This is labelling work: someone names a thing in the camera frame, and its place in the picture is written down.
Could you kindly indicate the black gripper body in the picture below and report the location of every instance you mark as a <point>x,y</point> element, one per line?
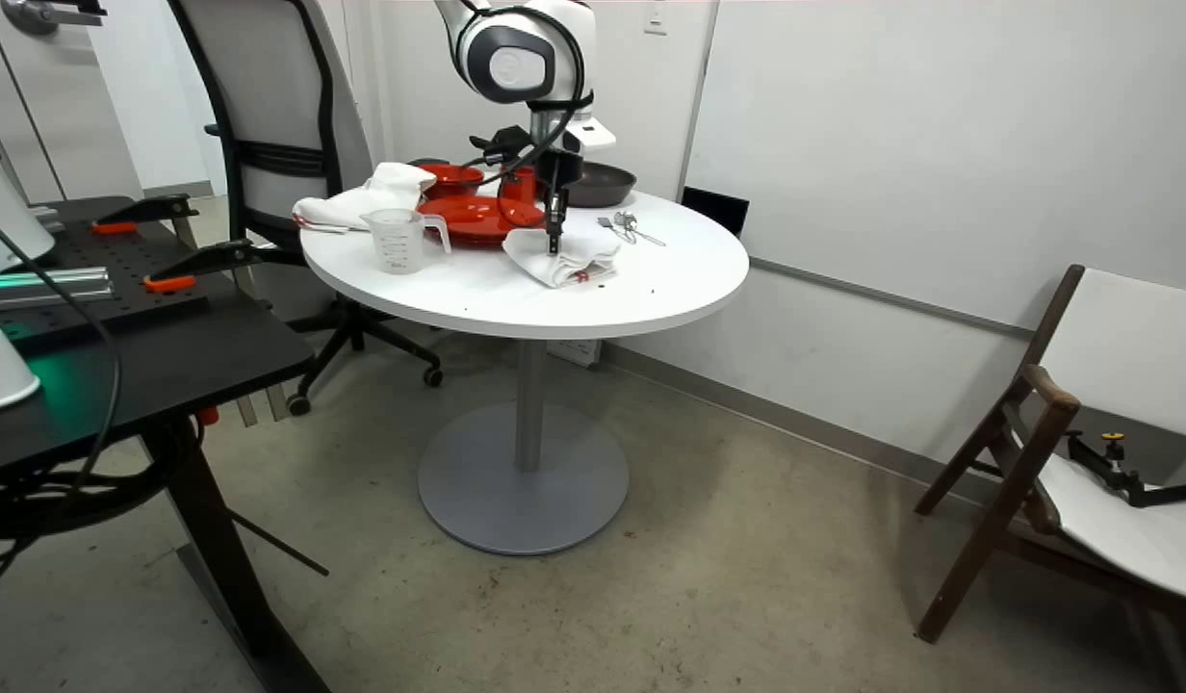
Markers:
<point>557,170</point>

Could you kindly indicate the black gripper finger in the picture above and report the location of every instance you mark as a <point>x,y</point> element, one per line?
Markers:
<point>553,237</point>

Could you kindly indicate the white towel with red stripes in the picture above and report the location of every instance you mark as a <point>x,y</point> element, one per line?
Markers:
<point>557,258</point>

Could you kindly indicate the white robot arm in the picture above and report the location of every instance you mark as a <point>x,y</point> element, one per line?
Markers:
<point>535,55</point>

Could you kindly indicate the white folded towel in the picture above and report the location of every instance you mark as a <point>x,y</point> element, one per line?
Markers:
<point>390,195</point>

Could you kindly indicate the red mug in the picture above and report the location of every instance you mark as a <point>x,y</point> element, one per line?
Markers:
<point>521,186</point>

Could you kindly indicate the black frying pan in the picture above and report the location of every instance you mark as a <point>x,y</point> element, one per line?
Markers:
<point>601,186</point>

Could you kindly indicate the metal spoon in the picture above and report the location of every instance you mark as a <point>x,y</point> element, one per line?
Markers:
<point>634,228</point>

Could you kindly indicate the red plate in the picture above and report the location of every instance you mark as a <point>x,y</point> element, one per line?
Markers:
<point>484,222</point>

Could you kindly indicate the red bowl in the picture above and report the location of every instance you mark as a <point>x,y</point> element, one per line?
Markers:
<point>453,177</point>

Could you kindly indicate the clear plastic cup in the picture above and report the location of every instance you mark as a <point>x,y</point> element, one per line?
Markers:
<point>408,238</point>

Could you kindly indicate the black office chair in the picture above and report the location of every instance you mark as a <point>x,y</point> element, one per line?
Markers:
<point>286,129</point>

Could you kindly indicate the orange black clamp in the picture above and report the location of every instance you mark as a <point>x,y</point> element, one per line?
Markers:
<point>137,213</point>
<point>185,273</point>

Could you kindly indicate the black perforated workbench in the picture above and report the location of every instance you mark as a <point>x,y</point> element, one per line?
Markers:
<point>116,423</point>

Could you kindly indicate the wooden folding chair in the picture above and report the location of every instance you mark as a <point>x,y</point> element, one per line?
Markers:
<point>1101,363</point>

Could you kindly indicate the round white pedestal table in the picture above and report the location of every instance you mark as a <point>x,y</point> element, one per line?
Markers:
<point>529,475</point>

